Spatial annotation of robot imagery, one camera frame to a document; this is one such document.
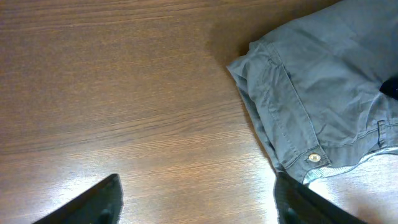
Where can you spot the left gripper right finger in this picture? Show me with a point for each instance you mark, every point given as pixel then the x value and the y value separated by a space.
pixel 297 204

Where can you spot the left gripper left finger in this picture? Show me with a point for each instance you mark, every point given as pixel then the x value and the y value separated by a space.
pixel 101 204

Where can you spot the grey shorts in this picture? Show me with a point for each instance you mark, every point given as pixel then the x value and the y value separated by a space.
pixel 312 89

